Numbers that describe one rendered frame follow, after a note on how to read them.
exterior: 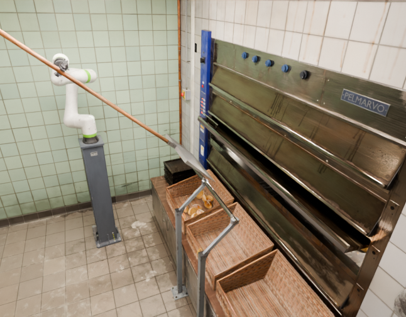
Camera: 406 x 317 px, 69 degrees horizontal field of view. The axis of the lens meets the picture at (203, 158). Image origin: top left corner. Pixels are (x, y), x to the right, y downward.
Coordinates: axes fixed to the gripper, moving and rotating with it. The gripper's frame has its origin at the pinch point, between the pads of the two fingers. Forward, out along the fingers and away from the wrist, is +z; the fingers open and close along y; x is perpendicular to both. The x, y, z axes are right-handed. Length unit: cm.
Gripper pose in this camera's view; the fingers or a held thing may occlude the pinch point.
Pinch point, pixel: (60, 71)
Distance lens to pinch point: 216.2
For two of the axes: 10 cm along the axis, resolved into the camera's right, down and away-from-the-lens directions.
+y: -6.3, 7.7, 1.3
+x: -6.8, -4.5, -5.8
